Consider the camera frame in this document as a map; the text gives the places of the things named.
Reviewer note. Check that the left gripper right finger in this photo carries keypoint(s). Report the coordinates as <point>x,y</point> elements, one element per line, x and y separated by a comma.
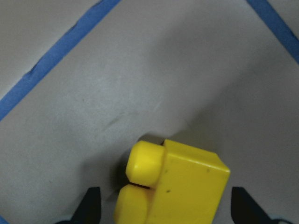
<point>245,210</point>

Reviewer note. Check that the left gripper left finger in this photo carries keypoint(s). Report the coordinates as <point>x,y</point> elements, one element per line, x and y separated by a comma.
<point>89,209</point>

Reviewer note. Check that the yellow toy block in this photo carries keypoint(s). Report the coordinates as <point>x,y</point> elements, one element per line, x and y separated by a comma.
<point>171,183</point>

